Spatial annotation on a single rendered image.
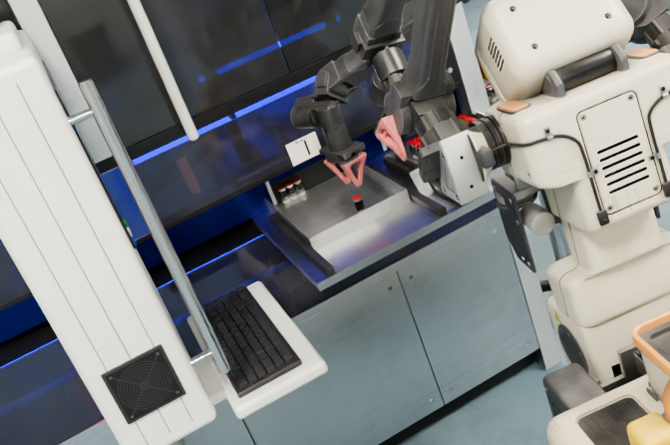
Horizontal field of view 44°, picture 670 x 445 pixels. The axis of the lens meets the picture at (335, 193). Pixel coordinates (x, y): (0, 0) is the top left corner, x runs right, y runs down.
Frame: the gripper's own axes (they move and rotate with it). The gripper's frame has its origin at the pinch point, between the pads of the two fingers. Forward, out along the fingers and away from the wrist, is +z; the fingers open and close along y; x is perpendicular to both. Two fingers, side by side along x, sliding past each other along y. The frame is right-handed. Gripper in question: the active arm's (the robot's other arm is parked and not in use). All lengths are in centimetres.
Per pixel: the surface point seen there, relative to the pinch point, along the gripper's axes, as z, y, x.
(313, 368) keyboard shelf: 17.3, -26.3, 38.8
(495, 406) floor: 96, 11, -30
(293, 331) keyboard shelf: 16.9, -12.1, 33.5
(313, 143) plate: -5.7, 19.0, -4.5
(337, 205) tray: 8.5, 10.6, -0.2
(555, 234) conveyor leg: 62, 16, -76
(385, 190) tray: 8.2, 2.8, -10.0
